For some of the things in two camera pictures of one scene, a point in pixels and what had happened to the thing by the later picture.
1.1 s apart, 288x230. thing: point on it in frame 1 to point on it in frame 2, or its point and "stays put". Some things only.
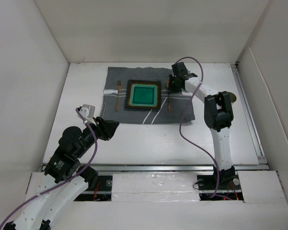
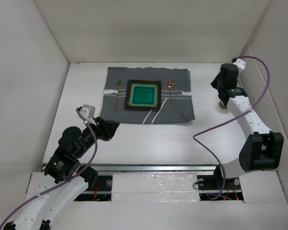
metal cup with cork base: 233,97 to 222,105
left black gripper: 106,128 stays put
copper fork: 118,87 stays put
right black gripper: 172,89 to 213,83
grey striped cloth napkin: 174,106 stays put
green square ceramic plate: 143,95 stays put
